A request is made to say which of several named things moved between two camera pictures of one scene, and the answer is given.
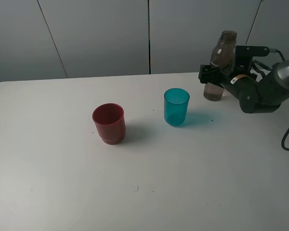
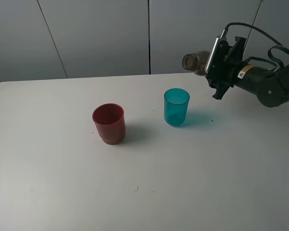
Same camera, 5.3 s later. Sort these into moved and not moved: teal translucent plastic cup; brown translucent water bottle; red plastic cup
Moved: brown translucent water bottle
Not moved: red plastic cup; teal translucent plastic cup
